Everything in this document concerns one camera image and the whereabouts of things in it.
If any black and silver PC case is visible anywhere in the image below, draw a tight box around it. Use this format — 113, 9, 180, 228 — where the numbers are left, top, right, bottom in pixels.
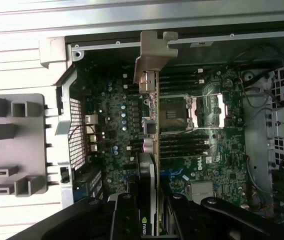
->
38, 19, 284, 227

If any silver chipset heatsink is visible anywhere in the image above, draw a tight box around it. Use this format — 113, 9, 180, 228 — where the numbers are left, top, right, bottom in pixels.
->
190, 181, 214, 198

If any CPU socket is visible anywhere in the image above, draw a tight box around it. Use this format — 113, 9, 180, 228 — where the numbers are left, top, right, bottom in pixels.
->
158, 92, 196, 134

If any blue expansion slot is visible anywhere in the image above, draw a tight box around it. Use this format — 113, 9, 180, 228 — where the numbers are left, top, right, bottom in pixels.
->
160, 170, 183, 179

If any silver socket cover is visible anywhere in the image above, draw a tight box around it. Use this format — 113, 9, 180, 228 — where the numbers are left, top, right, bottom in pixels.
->
191, 91, 230, 130

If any green motherboard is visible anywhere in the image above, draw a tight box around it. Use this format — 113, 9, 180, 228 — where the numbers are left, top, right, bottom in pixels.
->
72, 61, 248, 210

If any black RAM slot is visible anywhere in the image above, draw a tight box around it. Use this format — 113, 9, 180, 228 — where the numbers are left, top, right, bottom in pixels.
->
126, 140, 211, 147
122, 83, 205, 90
126, 152, 211, 160
126, 146, 211, 153
126, 134, 211, 141
122, 66, 205, 73
122, 78, 205, 84
122, 72, 205, 79

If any grey parts rack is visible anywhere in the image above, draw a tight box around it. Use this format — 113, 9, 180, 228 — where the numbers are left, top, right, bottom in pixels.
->
0, 93, 51, 199

